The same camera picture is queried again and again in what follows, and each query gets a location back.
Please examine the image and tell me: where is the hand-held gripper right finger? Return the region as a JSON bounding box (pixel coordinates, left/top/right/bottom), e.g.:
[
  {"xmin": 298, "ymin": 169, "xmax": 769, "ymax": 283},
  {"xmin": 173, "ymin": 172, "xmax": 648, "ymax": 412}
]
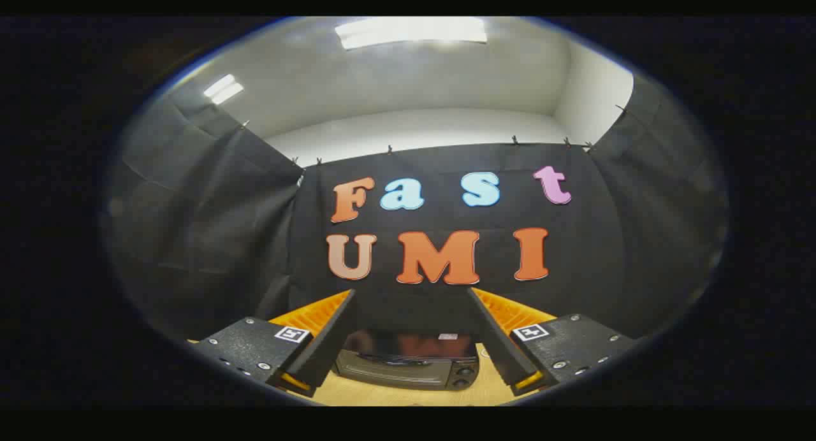
[{"xmin": 467, "ymin": 287, "xmax": 638, "ymax": 397}]

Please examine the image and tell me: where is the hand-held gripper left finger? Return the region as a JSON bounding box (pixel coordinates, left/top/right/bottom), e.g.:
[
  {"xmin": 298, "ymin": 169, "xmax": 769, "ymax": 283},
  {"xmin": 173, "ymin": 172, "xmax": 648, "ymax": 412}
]
[{"xmin": 188, "ymin": 289, "xmax": 358, "ymax": 398}]

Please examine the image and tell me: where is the black toaster oven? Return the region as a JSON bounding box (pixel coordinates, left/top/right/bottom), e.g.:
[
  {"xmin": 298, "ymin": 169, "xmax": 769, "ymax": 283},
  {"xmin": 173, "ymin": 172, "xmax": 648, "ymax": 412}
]
[{"xmin": 333, "ymin": 329, "xmax": 480, "ymax": 391}]

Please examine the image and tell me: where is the small ceiling light panel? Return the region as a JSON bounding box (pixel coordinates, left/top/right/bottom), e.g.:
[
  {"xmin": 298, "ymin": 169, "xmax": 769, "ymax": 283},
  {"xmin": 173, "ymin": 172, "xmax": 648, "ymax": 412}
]
[{"xmin": 203, "ymin": 74, "xmax": 245, "ymax": 105}]

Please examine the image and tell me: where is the large ceiling light panel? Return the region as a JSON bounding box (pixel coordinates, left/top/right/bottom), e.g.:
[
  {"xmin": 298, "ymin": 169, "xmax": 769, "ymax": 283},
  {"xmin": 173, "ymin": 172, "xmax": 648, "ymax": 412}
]
[{"xmin": 335, "ymin": 17, "xmax": 488, "ymax": 50}]

